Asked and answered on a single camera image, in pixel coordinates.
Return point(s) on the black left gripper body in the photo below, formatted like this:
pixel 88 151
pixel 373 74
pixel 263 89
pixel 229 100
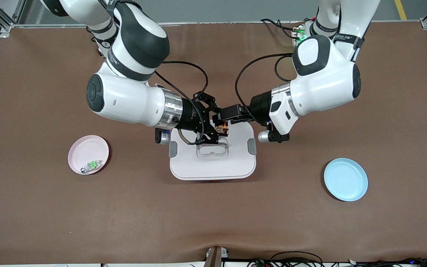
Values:
pixel 259 106

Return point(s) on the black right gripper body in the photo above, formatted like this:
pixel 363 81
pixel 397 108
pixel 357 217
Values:
pixel 190 116

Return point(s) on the orange and black switch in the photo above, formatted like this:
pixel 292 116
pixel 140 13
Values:
pixel 222 129

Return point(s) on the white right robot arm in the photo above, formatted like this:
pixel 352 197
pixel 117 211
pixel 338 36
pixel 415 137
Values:
pixel 124 100

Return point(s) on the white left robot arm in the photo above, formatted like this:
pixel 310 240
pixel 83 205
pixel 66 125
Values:
pixel 324 81

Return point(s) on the white lidded storage box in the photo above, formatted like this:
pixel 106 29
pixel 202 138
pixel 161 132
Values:
pixel 213 170

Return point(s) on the brown table cover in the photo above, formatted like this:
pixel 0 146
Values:
pixel 213 222

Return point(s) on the light blue round plate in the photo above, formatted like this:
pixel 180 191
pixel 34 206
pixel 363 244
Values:
pixel 346 180

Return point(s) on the pink round plate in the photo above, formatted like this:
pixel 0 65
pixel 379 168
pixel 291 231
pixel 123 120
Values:
pixel 85 150

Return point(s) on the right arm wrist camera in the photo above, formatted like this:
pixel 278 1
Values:
pixel 162 136

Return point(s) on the green and white switch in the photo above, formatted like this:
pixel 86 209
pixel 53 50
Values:
pixel 91 165

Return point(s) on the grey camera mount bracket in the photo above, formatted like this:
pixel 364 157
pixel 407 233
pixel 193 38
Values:
pixel 215 257

